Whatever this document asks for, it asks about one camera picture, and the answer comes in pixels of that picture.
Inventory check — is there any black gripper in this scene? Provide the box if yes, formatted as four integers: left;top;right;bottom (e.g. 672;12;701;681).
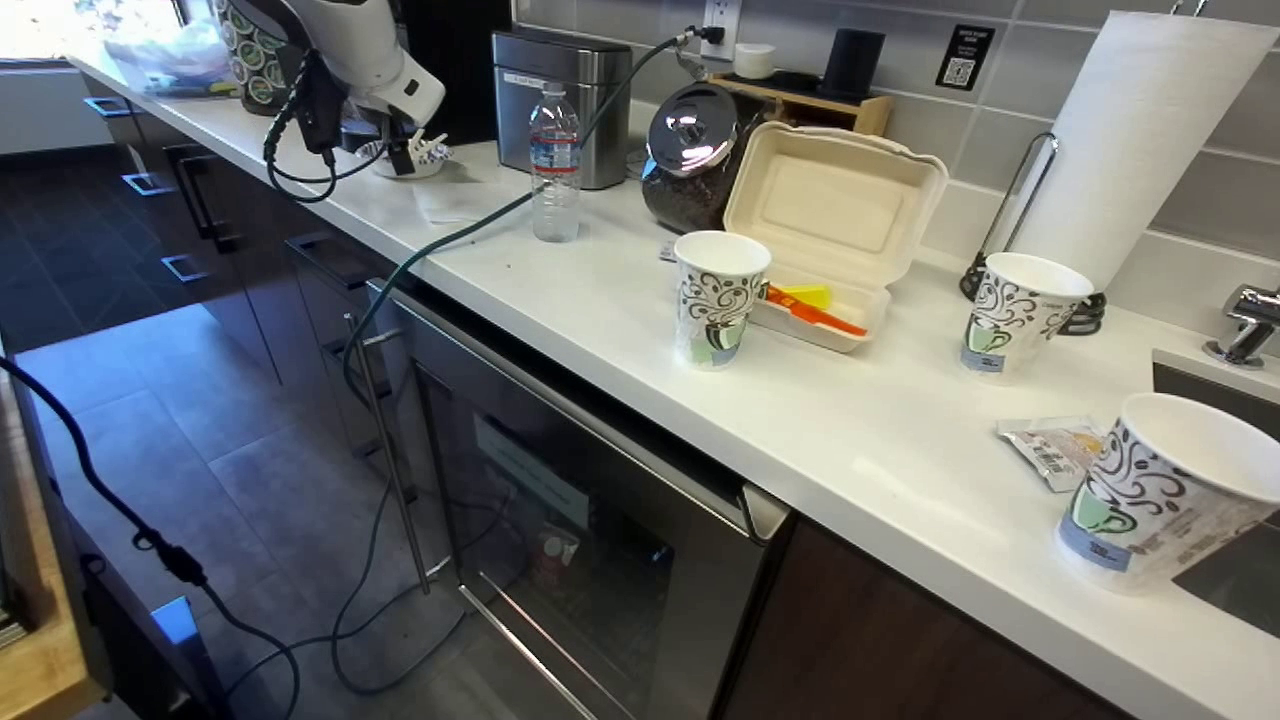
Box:
290;47;418;180

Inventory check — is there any silver metal container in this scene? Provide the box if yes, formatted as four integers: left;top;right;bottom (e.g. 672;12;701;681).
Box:
487;27;635;191

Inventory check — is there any beige clamshell food container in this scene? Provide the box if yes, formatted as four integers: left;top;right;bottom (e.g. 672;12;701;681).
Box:
717;114;951;356

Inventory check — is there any patterned pod holder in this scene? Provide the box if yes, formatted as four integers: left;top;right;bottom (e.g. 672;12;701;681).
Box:
213;0;317;120

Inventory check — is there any clear plastic water bottle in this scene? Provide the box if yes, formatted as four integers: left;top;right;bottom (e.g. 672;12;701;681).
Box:
522;79;587;248

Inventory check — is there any dark drawer cabinet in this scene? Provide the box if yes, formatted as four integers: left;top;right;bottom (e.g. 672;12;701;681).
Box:
75;77;410;471

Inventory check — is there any clear plastic bag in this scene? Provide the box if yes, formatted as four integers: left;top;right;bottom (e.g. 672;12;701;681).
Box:
96;12;244;99

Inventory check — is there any black glossy round appliance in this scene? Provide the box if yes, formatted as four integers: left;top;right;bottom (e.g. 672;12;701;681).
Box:
635;83;769;235

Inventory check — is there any white cabinet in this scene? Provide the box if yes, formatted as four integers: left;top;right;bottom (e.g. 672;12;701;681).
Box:
0;55;90;159

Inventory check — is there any wooden countertop rack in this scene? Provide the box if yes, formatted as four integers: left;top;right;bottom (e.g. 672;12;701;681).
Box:
701;72;896;139

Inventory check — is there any stainless steel dishwasher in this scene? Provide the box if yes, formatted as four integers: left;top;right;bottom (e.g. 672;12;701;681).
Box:
382;283;791;720

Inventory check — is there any yellow plastic utensil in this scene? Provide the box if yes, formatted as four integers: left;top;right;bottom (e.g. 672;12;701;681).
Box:
774;281;840;313

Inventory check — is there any orange plastic utensil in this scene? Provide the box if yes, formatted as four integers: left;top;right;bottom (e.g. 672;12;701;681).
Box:
760;283;870;341

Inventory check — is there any black box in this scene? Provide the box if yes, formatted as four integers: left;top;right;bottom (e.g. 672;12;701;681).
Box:
814;25;887;105

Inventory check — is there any light wooden platform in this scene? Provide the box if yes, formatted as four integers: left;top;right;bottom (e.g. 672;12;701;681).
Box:
0;385;96;720

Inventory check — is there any dark base cabinet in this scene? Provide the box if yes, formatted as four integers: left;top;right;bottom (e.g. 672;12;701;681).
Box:
717;513;1134;720

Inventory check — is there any silver snack packet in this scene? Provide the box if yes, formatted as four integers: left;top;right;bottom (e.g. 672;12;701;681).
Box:
993;413;1115;496

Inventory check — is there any white paper towel roll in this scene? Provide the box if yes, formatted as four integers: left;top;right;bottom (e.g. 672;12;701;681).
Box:
1002;6;1280;295

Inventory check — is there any large patterned paper cup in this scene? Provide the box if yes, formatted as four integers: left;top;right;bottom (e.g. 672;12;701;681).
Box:
1055;389;1280;591

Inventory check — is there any chrome sink faucet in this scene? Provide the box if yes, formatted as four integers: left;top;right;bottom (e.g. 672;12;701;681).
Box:
1203;281;1280;371

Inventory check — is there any steel kitchen sink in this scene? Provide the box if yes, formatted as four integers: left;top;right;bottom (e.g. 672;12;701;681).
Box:
1151;352;1280;644

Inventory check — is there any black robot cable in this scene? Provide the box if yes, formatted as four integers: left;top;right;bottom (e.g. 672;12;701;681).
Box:
260;51;350;206

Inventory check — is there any teal power cable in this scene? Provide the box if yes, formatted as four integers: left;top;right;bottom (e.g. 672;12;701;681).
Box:
323;27;712;704

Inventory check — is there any black drawer handle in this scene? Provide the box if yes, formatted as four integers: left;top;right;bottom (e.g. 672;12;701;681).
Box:
283;232;350;273

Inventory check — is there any tall black cabinet handle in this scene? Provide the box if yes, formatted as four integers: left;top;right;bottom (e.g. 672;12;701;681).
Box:
165;144;240;257

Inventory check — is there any white wall outlet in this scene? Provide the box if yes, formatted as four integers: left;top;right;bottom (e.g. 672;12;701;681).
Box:
697;0;745;51

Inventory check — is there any black floor cable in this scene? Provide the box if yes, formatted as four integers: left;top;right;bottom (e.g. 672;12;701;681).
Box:
0;356;302;720

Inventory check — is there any black wire towel holder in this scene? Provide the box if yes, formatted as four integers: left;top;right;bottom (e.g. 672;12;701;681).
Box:
955;128;1112;341

